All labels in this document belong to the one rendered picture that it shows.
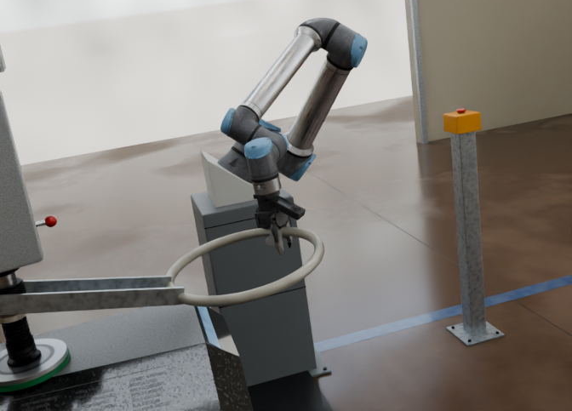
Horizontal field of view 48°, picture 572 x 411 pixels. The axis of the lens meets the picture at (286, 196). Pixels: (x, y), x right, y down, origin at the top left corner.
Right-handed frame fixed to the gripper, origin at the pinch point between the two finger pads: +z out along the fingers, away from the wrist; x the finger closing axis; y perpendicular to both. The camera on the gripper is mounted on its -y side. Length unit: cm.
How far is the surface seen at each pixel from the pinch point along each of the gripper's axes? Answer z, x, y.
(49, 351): -4, 74, 30
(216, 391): 12, 61, -11
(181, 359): 4, 60, -2
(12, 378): -4, 86, 29
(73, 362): 0, 73, 23
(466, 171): 11, -107, -30
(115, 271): 81, -124, 238
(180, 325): 1.9, 47.7, 8.1
